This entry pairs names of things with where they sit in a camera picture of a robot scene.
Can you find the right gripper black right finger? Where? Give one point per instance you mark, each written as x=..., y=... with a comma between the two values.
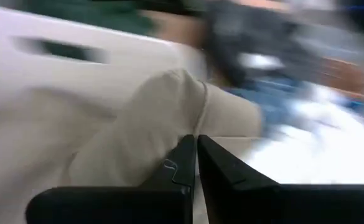
x=262, y=205

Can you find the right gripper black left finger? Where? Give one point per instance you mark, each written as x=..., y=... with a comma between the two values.
x=122, y=205

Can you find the beige garment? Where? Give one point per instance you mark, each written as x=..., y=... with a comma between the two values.
x=132, y=133

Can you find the white garment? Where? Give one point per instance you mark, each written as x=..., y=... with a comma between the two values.
x=318, y=149

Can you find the blue plaid shirt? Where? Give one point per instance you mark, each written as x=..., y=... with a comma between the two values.
x=268, y=99

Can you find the white woven plastic basket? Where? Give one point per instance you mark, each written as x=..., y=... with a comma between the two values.
x=76, y=74

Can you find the dark grey garment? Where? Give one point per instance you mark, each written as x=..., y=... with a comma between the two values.
x=253, y=34

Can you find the dark green garment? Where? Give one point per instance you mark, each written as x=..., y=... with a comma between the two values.
x=91, y=14

